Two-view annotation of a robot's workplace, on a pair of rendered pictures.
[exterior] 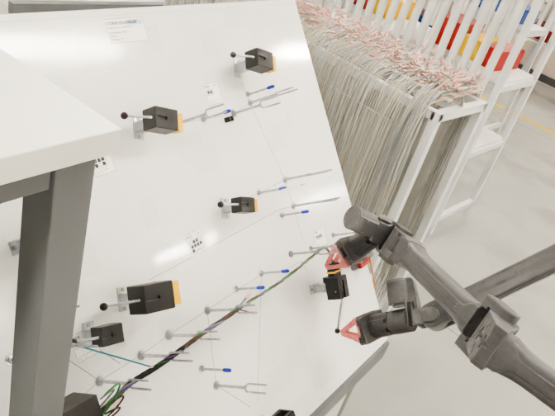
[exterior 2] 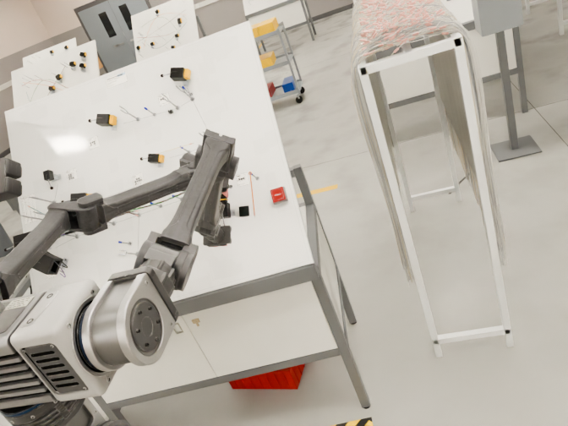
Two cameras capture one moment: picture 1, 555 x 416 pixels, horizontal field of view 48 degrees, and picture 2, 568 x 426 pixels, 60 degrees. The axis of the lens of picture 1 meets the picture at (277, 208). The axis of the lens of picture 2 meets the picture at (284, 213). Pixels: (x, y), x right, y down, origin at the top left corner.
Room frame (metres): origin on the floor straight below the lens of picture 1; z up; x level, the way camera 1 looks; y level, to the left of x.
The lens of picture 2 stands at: (1.00, -1.88, 1.90)
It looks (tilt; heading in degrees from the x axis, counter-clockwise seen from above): 27 degrees down; 73
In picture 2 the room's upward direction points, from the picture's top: 22 degrees counter-clockwise
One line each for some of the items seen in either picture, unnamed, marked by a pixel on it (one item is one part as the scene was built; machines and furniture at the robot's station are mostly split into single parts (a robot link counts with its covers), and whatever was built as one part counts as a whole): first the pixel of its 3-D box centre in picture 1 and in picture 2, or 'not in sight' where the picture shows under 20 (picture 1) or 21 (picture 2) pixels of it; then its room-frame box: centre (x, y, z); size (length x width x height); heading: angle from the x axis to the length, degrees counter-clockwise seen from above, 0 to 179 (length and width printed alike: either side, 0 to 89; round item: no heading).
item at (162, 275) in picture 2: not in sight; (150, 286); (0.96, -1.05, 1.45); 0.09 x 0.08 x 0.12; 145
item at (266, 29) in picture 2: not in sight; (257, 70); (3.34, 4.51, 0.54); 0.99 x 0.50 x 1.08; 147
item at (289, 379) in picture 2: not in sight; (267, 358); (1.23, 0.17, 0.07); 0.39 x 0.29 x 0.14; 136
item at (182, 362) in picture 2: not in sight; (140, 358); (0.73, 0.01, 0.60); 0.55 x 0.02 x 0.39; 152
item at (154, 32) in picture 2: not in sight; (175, 57); (2.90, 6.90, 0.83); 1.18 x 0.72 x 1.65; 145
